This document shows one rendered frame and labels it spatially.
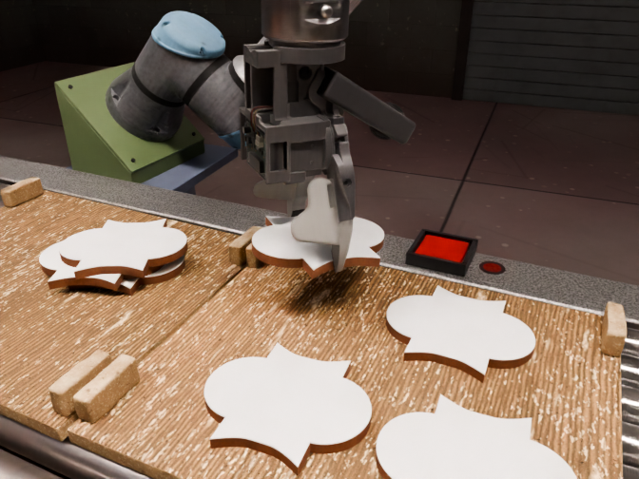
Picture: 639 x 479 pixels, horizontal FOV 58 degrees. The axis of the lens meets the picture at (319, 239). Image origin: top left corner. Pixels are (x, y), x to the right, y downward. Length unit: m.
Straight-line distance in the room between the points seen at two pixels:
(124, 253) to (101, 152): 0.49
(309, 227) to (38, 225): 0.46
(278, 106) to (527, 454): 0.34
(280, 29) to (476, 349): 0.33
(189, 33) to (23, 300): 0.57
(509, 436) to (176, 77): 0.82
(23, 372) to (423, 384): 0.36
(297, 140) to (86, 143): 0.72
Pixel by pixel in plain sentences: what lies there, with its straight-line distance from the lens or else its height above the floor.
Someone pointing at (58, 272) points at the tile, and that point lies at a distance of 0.69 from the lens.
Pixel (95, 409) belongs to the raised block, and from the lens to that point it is 0.52.
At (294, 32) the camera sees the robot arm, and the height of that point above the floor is 1.22.
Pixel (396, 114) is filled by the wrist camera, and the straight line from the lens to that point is 0.56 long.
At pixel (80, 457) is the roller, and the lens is 0.53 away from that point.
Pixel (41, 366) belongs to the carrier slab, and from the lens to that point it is 0.60.
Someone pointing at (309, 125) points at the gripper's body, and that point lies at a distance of 0.51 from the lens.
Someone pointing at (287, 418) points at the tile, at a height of 0.95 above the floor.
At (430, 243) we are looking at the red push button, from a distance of 0.77.
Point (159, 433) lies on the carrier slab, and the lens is 0.50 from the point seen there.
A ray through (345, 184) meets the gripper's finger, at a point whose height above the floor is 1.09.
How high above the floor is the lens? 1.29
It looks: 28 degrees down
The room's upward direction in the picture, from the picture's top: straight up
